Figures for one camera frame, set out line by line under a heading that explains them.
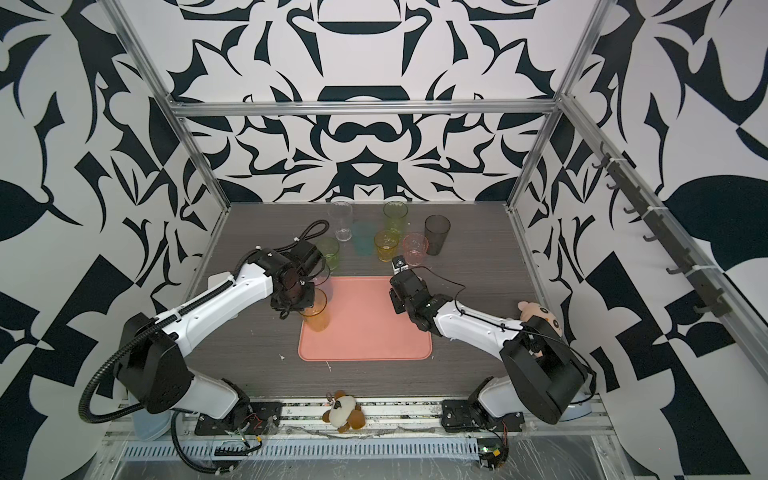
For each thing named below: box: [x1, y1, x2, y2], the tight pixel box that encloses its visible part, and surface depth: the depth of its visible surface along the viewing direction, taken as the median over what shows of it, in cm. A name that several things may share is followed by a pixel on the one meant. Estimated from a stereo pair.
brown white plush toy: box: [322, 390, 366, 433], surface depth 74 cm
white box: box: [207, 271, 231, 289], surface depth 96 cm
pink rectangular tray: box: [298, 276, 432, 361], surface depth 88 cm
